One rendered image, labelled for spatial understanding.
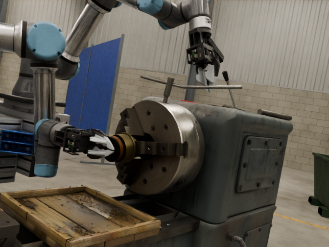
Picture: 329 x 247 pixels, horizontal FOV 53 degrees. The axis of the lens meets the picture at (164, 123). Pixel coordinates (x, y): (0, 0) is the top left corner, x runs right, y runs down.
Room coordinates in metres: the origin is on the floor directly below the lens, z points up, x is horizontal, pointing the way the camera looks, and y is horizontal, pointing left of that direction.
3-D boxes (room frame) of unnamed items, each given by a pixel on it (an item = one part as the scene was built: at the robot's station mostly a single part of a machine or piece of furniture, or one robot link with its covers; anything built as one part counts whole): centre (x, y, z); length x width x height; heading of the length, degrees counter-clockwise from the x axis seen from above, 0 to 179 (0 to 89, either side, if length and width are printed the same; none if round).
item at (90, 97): (7.73, 1.94, 1.18); 4.12 x 0.80 x 2.35; 28
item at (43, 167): (1.14, 0.38, 0.98); 0.11 x 0.08 x 0.11; 24
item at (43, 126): (1.12, 0.38, 1.07); 0.11 x 0.08 x 0.09; 50
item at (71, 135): (1.01, 0.26, 1.08); 0.12 x 0.09 x 0.08; 50
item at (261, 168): (1.45, -0.23, 1.06); 0.59 x 0.48 x 0.39; 140
